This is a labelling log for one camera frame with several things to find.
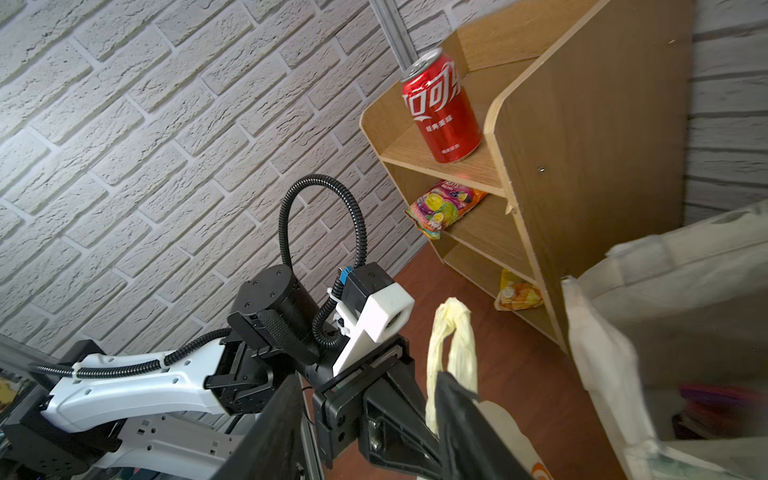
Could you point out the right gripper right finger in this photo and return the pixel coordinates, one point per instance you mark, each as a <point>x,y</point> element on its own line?
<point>469,447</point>

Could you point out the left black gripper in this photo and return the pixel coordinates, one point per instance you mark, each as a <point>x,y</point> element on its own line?
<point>375,404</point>

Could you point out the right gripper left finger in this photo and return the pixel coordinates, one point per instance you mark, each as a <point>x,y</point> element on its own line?
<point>272,449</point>

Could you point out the thin cream plastic bag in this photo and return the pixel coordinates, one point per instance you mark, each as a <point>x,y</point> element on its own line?
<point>452,349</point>

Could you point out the purple candy bag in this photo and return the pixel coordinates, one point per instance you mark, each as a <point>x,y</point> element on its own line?
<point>716,412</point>

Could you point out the canvas tote bag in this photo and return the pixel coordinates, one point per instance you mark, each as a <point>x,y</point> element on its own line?
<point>687,306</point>

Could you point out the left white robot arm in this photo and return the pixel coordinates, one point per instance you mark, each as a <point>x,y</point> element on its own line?
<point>148,411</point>

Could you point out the yellow chip bag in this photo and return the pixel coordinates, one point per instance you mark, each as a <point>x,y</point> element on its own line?
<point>516,294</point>

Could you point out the pink green candy bag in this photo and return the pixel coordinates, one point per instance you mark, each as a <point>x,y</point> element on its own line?
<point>442,206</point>

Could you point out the red cola can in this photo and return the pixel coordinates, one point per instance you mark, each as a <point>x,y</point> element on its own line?
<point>440,107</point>

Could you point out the wooden shelf unit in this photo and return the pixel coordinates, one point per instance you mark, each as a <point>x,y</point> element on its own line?
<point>584,109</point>

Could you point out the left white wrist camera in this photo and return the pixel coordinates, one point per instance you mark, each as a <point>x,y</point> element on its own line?
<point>371,309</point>

